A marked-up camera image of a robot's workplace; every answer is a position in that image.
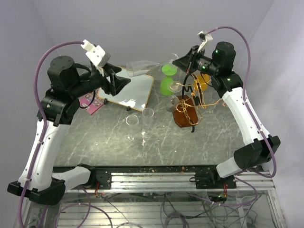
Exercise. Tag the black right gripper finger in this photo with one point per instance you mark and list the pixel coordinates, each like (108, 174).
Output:
(185, 59)
(183, 66)

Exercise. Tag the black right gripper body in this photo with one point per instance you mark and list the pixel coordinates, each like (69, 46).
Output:
(195, 56)

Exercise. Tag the green plastic wine glass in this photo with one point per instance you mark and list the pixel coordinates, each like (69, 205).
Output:
(167, 80)

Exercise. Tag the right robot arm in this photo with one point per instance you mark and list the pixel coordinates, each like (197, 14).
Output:
(259, 145)

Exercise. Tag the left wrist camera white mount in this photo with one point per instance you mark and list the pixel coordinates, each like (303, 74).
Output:
(96, 54)

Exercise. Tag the clear wine glass front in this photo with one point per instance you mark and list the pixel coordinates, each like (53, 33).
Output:
(141, 67)

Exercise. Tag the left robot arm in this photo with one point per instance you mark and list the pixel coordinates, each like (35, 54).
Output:
(69, 82)

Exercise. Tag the pink sticker book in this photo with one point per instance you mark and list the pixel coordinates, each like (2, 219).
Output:
(91, 102)

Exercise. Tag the gold wire wine glass rack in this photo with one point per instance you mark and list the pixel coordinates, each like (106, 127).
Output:
(191, 101)

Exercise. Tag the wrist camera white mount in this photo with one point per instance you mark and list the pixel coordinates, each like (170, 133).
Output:
(205, 38)
(96, 54)

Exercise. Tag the clear tall flute glass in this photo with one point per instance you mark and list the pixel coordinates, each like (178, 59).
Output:
(147, 120)

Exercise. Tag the orange plastic wine glass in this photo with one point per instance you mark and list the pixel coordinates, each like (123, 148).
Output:
(203, 80)

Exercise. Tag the clear wine glass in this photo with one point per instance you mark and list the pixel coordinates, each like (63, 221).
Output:
(141, 67)
(173, 100)
(132, 122)

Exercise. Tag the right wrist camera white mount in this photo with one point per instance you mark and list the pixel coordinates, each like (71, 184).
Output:
(205, 38)

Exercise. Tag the aluminium mounting rail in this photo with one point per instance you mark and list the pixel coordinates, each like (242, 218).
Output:
(170, 182)

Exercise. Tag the gold framed whiteboard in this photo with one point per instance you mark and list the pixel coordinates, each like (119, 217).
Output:
(135, 95)

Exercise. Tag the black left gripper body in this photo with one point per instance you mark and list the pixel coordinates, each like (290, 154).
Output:
(106, 85)

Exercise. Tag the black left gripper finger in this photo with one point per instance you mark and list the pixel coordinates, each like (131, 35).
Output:
(109, 68)
(118, 83)

